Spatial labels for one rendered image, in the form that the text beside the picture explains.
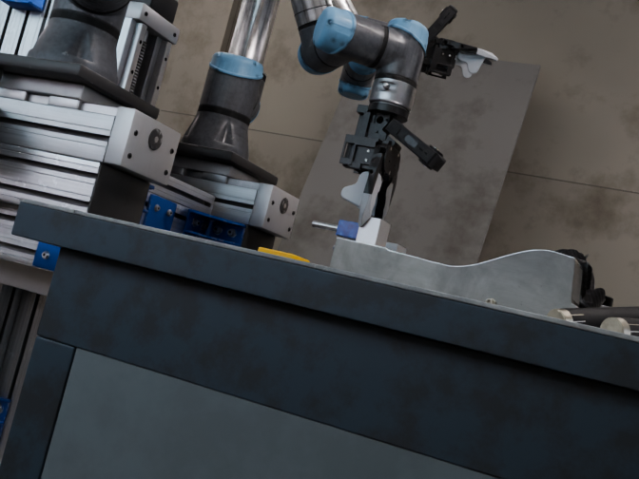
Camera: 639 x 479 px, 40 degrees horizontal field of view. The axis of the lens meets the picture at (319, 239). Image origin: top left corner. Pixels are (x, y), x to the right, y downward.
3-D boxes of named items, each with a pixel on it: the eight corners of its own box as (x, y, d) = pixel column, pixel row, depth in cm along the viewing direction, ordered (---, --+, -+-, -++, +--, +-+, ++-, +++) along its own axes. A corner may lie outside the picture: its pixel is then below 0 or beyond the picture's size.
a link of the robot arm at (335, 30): (300, 56, 155) (357, 76, 159) (322, 43, 145) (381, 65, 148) (311, 13, 156) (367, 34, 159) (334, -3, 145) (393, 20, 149)
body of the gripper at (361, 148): (353, 177, 157) (369, 112, 158) (397, 184, 154) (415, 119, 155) (337, 166, 150) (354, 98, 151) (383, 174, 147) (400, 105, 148)
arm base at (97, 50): (4, 58, 144) (21, 0, 145) (63, 88, 158) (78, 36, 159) (77, 68, 138) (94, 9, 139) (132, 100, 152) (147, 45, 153)
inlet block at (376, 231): (303, 236, 152) (311, 205, 152) (315, 240, 156) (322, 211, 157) (373, 250, 146) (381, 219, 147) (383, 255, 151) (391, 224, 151)
